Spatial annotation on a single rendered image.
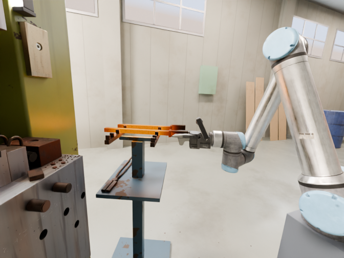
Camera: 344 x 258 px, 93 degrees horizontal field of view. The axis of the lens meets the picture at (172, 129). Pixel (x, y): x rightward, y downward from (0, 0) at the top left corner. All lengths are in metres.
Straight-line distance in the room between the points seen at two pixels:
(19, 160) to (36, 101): 0.29
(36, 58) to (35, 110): 0.19
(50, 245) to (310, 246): 0.98
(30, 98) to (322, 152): 1.04
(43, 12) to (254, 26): 4.70
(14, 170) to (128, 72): 3.10
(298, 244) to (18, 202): 1.06
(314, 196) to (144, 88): 3.23
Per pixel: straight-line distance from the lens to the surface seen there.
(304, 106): 0.74
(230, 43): 4.60
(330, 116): 5.45
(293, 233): 1.07
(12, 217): 0.52
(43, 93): 0.82
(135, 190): 0.87
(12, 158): 0.57
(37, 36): 0.82
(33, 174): 0.56
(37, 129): 0.81
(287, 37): 0.78
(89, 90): 3.49
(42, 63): 0.81
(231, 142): 0.87
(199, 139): 0.85
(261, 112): 0.94
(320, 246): 1.02
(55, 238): 0.67
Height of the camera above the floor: 1.15
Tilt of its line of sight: 12 degrees down
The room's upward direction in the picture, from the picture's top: 2 degrees clockwise
